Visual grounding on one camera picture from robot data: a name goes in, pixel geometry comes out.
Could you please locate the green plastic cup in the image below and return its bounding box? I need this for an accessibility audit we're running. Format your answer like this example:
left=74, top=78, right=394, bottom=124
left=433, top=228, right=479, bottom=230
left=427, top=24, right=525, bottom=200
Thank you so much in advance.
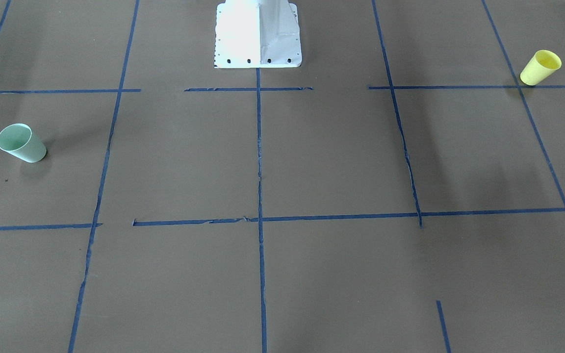
left=0, top=123, right=47, bottom=163

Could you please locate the yellow plastic cup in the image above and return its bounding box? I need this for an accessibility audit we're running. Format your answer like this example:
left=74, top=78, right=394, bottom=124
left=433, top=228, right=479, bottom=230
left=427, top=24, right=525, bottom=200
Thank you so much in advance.
left=519, top=50, right=562, bottom=86

